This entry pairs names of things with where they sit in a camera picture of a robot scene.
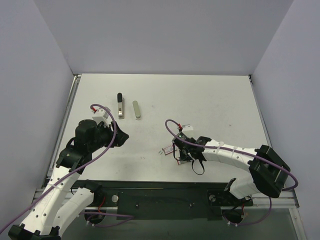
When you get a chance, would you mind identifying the olive green stapler cover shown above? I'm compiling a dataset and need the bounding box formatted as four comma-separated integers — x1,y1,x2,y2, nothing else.
132,100,142,120

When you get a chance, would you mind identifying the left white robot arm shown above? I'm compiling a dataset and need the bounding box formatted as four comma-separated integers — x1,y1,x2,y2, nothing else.
8,119,129,240

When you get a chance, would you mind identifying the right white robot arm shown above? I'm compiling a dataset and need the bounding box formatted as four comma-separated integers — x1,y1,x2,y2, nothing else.
173,132,291,205

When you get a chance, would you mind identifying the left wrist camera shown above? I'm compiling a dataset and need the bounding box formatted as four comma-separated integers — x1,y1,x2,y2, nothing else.
91,106,109,127

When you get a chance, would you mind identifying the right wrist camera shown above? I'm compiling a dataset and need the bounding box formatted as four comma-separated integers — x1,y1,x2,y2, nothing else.
177,124,194,132

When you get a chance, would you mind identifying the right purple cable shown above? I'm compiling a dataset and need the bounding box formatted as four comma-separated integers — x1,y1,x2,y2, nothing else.
164,119,300,227

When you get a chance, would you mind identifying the aluminium frame rail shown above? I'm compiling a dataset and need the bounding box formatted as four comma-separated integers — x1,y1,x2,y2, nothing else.
32,188,300,209

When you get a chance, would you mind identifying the red white staple box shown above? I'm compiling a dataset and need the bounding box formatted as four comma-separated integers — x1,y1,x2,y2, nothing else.
162,145,175,156

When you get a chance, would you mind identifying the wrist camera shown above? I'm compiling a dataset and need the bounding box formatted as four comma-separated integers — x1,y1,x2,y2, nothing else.
177,124,194,132
91,106,109,127

